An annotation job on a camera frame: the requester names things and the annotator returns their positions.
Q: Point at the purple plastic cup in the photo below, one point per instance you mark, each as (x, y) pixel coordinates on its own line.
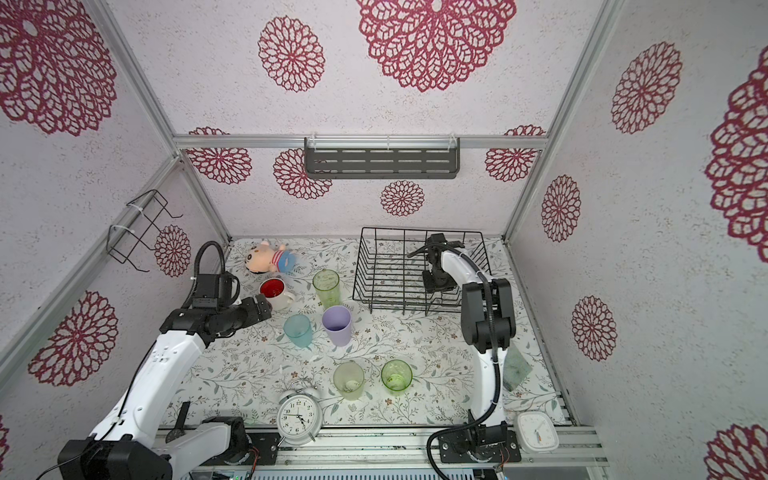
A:
(337, 322)

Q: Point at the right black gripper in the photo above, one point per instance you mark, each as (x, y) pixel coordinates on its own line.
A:
(429, 287)

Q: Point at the teal translucent cup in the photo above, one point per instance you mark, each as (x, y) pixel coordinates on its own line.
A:
(298, 329)

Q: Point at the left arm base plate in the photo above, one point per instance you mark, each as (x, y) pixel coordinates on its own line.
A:
(218, 442)

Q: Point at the black wire wall holder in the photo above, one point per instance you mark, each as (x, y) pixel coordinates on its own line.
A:
(126, 236)

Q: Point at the bright green cup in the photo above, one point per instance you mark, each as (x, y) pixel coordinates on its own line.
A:
(396, 376)

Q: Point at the plush doll toy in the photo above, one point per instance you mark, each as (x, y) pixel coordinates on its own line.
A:
(263, 258)

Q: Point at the green sponge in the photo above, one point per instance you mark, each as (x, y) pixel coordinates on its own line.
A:
(515, 370)

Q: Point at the grey slotted wall shelf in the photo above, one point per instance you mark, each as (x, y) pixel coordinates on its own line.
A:
(382, 160)

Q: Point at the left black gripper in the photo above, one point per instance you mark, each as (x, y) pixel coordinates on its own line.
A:
(264, 306)

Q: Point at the tall green translucent cup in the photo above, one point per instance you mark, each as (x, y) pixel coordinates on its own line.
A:
(326, 283)

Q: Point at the pale yellow-green cup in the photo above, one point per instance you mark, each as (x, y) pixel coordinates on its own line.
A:
(349, 380)

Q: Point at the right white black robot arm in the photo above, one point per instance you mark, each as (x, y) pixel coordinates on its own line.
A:
(487, 321)

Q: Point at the black wire dish rack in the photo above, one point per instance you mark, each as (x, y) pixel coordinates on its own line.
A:
(389, 273)

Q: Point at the white mug red inside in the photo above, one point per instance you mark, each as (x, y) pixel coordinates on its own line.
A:
(277, 294)

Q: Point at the white twin-bell alarm clock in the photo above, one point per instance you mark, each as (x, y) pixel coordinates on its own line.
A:
(300, 417)

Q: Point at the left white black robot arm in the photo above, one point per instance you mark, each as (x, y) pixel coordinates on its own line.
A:
(122, 445)

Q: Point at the white square timer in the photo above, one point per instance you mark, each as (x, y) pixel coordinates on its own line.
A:
(536, 432)

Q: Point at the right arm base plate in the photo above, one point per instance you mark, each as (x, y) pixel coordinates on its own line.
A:
(496, 444)

